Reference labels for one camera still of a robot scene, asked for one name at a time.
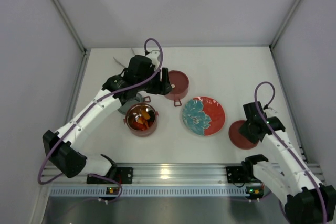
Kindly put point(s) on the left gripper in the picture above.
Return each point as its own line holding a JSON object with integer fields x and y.
{"x": 159, "y": 83}

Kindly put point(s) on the pink steel bowl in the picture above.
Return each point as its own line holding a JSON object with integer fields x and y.
{"x": 176, "y": 97}
{"x": 134, "y": 113}

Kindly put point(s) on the black spiky sea cucumber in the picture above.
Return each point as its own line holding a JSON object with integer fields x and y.
{"x": 152, "y": 116}

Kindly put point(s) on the fried orange piece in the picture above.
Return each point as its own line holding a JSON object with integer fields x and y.
{"x": 145, "y": 115}

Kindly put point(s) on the salmon piece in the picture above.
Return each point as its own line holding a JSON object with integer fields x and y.
{"x": 142, "y": 120}

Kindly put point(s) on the red sausage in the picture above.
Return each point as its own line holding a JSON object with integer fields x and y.
{"x": 138, "y": 126}

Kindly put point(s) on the grey lunch box lid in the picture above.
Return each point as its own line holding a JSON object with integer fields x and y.
{"x": 138, "y": 99}

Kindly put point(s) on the steel serving tongs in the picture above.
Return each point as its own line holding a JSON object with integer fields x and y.
{"x": 123, "y": 56}

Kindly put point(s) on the dark red lid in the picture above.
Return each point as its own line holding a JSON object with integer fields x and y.
{"x": 179, "y": 81}
{"x": 237, "y": 139}

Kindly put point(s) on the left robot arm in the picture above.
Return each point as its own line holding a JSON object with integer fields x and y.
{"x": 62, "y": 146}

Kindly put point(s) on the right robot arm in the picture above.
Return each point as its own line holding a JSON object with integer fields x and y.
{"x": 303, "y": 195}

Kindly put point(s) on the red and teal plate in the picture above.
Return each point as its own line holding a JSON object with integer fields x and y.
{"x": 203, "y": 116}

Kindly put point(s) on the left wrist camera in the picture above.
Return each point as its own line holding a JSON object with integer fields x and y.
{"x": 155, "y": 57}

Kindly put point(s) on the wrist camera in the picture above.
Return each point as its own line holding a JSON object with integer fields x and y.
{"x": 155, "y": 57}
{"x": 270, "y": 112}

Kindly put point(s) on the aluminium rail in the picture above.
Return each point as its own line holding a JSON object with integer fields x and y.
{"x": 164, "y": 174}

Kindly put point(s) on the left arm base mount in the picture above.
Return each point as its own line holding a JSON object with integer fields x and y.
{"x": 118, "y": 174}

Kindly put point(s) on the slotted cable duct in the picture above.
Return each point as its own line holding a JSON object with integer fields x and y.
{"x": 142, "y": 191}

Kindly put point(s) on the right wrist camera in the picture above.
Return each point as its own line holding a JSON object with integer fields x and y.
{"x": 270, "y": 112}

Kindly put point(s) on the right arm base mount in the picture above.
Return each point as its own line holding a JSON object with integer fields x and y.
{"x": 243, "y": 173}

